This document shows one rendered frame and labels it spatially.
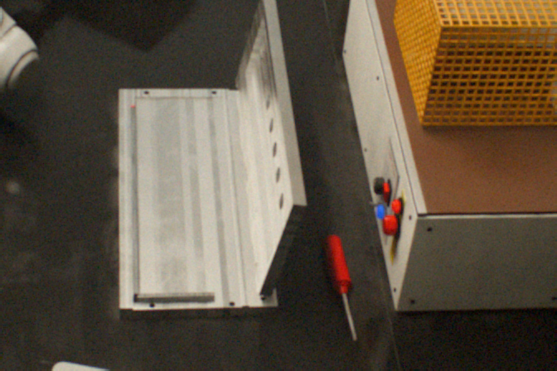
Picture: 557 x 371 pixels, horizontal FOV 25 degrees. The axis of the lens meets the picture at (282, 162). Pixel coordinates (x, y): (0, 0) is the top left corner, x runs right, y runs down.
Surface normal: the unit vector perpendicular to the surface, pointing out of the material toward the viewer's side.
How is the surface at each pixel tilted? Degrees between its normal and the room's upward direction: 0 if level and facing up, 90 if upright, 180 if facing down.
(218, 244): 0
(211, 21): 0
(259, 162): 10
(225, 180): 0
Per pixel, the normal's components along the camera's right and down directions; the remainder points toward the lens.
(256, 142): 0.26, -0.71
